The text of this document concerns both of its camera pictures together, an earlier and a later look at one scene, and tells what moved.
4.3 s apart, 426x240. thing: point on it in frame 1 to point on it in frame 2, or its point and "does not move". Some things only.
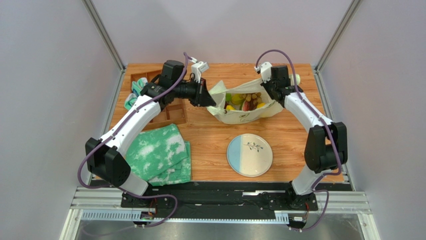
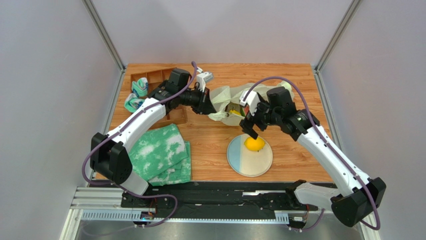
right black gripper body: (267, 86) to (256, 119)
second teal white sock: (130, 100) does not move
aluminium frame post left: (103, 34) does not move
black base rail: (216, 197) does not move
